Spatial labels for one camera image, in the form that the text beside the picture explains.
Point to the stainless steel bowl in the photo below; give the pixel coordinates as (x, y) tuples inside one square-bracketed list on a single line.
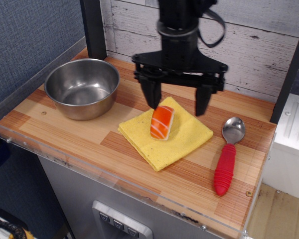
[(83, 89)]

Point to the white aluminium box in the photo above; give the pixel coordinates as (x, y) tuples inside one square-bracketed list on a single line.
[(282, 167)]

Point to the silver dispenser button panel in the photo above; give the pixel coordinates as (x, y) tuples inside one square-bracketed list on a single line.
[(121, 221)]

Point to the clear acrylic table guard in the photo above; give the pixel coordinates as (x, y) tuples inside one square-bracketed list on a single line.
[(93, 164)]

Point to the yellow folded cloth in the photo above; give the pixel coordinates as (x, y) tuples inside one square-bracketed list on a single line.
[(186, 135)]

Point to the dark right frame post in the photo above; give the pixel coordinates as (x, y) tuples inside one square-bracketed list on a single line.
[(286, 87)]

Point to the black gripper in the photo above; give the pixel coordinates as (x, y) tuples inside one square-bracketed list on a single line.
[(179, 62)]

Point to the dark left frame post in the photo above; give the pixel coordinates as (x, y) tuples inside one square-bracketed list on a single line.
[(93, 27)]

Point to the orange white salmon sushi toy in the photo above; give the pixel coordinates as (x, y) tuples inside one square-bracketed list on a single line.
[(161, 122)]

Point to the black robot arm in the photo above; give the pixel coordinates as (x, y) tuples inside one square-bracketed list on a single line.
[(185, 14)]

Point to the dark frame post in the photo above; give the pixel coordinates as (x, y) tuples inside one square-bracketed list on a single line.
[(286, 87), (93, 27)]

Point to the red handled metal spoon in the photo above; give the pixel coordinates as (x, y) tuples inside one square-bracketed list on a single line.
[(233, 131)]

